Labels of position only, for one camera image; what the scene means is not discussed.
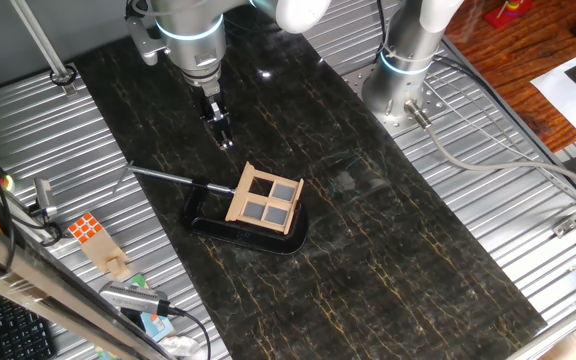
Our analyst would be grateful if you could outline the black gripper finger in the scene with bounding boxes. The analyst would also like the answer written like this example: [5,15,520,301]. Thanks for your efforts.
[211,119,228,150]
[221,117,235,150]

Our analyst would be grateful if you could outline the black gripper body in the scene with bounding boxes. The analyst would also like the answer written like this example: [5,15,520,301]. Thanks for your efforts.
[195,79,232,132]

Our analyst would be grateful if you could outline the wooden sliding window model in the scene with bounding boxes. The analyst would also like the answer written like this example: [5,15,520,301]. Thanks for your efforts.
[224,161,305,236]

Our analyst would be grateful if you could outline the black C-clamp with screw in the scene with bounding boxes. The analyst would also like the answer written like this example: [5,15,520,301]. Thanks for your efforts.
[112,160,310,256]

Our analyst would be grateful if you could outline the Rubik's cube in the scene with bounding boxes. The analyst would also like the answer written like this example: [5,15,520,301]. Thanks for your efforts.
[67,212,104,245]

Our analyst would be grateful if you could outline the wooden house block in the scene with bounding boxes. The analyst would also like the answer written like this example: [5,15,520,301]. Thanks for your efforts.
[81,234,132,281]

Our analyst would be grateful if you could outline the aluminium pole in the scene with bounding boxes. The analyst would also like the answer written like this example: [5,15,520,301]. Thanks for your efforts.
[10,0,79,96]

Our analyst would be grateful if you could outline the dark marble mat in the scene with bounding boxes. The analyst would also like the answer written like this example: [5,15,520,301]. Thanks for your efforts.
[72,0,549,360]

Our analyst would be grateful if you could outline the small grey clamp device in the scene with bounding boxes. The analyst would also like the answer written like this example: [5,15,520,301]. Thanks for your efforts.
[27,177,64,246]

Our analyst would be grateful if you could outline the colourful picture book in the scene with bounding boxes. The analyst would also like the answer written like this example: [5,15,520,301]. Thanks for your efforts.
[127,272,175,344]

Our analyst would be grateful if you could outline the crumpled clear plastic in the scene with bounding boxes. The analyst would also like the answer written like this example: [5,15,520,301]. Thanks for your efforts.
[160,334,202,360]

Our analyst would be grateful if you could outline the black keyboard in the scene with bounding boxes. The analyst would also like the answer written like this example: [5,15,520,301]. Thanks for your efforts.
[0,289,57,360]

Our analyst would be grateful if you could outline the red stacking toy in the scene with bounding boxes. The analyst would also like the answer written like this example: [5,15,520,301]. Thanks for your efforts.
[484,0,535,30]

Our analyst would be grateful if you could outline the paper with marker print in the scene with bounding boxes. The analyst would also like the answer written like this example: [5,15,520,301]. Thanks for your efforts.
[530,48,576,134]

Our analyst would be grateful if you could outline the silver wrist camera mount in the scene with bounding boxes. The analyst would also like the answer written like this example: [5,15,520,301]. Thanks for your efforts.
[126,14,169,66]

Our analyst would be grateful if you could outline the silver camera on mount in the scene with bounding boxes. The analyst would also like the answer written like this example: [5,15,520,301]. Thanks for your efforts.
[98,280,172,317]

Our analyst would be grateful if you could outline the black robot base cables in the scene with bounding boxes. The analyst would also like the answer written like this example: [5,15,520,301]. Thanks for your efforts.
[375,0,392,56]

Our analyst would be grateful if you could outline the black camera cable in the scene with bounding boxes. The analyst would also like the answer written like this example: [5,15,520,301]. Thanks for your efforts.
[167,305,213,360]

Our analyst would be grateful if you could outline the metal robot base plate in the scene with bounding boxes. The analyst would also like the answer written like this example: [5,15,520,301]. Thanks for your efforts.
[342,62,452,139]

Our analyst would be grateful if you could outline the aluminium frame beam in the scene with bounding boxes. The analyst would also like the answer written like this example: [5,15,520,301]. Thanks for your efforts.
[0,207,177,360]

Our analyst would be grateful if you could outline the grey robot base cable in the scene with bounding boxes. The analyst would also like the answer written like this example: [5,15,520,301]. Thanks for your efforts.
[403,99,576,199]

